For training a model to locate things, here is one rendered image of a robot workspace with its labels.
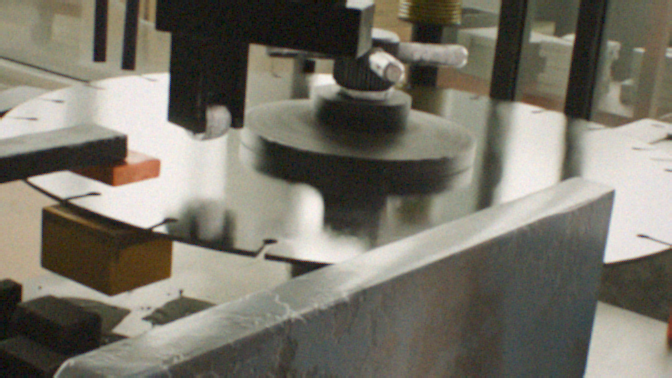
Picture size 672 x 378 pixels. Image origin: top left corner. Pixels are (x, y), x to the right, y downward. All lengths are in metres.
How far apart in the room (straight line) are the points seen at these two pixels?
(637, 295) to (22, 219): 0.52
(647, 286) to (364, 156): 0.32
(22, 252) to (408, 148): 0.50
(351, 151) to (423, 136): 0.05
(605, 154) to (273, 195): 0.20
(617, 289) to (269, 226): 0.39
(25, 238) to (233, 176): 0.52
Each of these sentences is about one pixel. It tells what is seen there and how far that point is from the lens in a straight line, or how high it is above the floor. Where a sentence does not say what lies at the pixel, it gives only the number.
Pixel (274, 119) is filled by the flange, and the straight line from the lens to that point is 0.56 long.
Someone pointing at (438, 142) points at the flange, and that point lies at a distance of 0.55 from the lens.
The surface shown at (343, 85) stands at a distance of 0.55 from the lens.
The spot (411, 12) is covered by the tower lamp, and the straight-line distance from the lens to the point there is 0.85.
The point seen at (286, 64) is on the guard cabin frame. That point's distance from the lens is 1.17.
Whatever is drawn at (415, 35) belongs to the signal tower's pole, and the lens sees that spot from 0.86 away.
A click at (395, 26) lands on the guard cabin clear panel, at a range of 1.11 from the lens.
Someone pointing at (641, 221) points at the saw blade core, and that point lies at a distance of 0.51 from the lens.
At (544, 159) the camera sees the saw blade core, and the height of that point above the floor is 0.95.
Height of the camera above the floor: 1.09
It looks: 17 degrees down
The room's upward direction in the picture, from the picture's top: 6 degrees clockwise
